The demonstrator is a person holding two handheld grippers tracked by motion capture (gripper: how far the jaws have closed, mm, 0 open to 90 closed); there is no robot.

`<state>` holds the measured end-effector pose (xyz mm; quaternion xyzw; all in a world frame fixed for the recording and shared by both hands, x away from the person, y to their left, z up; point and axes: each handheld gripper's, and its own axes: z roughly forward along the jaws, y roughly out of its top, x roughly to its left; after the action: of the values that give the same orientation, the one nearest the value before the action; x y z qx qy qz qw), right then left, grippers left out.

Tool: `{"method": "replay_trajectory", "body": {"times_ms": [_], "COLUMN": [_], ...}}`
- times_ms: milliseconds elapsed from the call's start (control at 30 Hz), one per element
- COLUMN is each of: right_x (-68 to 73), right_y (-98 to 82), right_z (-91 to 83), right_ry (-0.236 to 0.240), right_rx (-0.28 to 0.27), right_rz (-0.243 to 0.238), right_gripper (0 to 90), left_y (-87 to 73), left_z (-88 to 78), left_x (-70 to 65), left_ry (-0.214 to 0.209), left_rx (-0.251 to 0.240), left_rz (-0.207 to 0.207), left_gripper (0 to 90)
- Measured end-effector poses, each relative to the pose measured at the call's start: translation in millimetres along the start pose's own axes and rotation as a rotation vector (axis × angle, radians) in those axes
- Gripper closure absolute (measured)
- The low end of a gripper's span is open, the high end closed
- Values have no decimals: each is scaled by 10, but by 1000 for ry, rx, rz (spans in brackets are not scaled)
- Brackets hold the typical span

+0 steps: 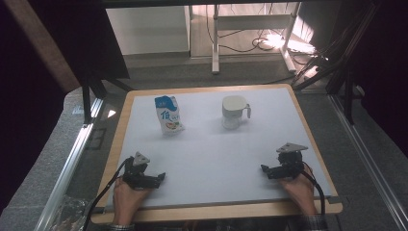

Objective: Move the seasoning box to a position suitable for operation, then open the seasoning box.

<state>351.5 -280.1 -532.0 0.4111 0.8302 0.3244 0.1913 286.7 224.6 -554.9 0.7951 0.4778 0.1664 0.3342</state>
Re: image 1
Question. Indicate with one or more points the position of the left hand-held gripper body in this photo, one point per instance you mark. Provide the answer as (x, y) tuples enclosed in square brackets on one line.
[(136, 174)]

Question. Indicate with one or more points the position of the black curtain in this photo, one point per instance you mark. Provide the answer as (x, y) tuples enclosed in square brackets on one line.
[(83, 35)]

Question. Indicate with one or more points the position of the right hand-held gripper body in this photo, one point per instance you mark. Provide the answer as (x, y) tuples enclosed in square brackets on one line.
[(290, 166)]

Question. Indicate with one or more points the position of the person's right hand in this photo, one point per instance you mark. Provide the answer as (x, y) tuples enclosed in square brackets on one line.
[(300, 194)]

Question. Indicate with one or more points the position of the person's left hand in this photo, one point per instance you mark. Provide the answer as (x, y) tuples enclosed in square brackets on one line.
[(126, 202)]

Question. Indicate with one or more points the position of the aluminium rail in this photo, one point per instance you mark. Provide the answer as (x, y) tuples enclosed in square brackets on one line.
[(69, 173), (369, 157)]

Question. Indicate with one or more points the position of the blue and white milk carton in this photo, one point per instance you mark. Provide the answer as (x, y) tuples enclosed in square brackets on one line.
[(169, 115)]

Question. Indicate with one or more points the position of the white lidded cup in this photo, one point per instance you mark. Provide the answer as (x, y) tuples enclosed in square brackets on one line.
[(233, 112)]

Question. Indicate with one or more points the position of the white table mat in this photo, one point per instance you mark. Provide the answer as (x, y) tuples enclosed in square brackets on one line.
[(208, 160)]

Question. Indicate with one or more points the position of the white cabinet panel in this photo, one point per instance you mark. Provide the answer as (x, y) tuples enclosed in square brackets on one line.
[(147, 30)]

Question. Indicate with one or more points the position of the clear plastic bag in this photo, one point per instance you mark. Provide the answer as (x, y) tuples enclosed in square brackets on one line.
[(69, 213)]

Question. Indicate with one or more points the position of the white desk frame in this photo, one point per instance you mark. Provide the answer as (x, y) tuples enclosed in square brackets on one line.
[(250, 22)]

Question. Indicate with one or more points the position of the black metal stand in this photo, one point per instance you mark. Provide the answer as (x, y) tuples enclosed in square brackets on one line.
[(86, 102)]

